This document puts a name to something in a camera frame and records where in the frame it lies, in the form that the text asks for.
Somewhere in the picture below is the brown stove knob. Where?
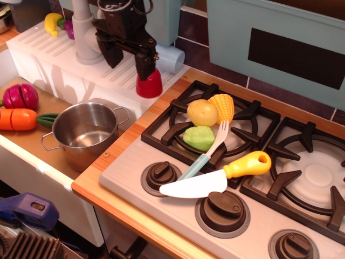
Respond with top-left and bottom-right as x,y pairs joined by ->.
195,191 -> 251,239
141,161 -> 182,197
268,229 -> 320,259

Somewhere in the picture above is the black burner grate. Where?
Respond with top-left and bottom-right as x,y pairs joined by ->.
240,118 -> 344,244
141,80 -> 281,190

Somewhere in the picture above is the left black burner grate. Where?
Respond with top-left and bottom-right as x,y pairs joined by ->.
141,80 -> 281,190

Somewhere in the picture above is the blue clamp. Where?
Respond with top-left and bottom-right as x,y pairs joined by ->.
1,193 -> 59,231

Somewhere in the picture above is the black ribbed heat sink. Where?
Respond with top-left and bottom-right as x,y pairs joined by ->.
1,232 -> 67,259

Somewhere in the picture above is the white blue toy fork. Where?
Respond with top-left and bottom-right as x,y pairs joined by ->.
177,120 -> 230,181

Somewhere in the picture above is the grey toy faucet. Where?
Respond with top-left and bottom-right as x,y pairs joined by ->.
72,0 -> 104,65

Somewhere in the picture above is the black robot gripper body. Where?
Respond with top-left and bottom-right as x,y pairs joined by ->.
92,1 -> 157,56

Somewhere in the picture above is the white toy sink unit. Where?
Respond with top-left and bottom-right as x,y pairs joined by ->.
0,20 -> 190,248

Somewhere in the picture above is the orange wooden toy carrot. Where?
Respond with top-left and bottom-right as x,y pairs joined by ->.
1,108 -> 59,131

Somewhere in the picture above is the black oven door handle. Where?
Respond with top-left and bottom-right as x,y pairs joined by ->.
109,237 -> 148,259

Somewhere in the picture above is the right brown stove knob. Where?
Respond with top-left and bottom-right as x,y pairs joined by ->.
268,229 -> 320,259

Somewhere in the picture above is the yellow toy corn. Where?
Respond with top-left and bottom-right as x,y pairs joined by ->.
208,93 -> 235,124

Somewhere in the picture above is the purple toy eggplant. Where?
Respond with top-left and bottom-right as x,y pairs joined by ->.
57,18 -> 75,40

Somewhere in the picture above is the light blue toy cabinet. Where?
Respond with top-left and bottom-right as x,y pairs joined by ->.
207,1 -> 344,110

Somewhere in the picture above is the grey toy stove top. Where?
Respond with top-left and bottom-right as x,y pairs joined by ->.
99,81 -> 344,258

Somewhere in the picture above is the red toy sweet potato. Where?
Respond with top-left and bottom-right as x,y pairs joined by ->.
135,68 -> 163,98

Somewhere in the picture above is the green toy lettuce piece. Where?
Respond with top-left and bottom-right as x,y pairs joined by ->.
183,126 -> 215,151

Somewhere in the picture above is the light blue plastic cup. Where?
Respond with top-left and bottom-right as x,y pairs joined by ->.
156,44 -> 185,74

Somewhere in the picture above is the yellow toy potato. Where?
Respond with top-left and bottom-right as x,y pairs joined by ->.
187,99 -> 218,127

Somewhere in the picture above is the stainless steel pot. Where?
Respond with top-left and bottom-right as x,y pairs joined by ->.
41,102 -> 130,173

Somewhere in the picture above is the middle brown stove knob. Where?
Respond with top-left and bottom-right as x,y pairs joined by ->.
195,191 -> 251,239

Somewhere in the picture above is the magenta wooden toy onion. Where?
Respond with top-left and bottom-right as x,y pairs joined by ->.
1,83 -> 39,110

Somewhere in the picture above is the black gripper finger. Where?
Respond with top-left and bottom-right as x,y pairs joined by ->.
96,31 -> 123,68
134,47 -> 158,81

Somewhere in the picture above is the white yellow toy knife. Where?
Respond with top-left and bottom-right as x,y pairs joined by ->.
160,151 -> 272,199

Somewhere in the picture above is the left brown stove knob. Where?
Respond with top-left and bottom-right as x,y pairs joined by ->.
141,161 -> 182,197

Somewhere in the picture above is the right black burner grate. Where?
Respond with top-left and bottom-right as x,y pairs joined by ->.
240,118 -> 344,244

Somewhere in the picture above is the yellow toy banana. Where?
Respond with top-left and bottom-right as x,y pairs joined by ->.
44,13 -> 63,37

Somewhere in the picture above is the light blue cabinet left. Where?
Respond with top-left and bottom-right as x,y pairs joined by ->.
58,0 -> 182,47

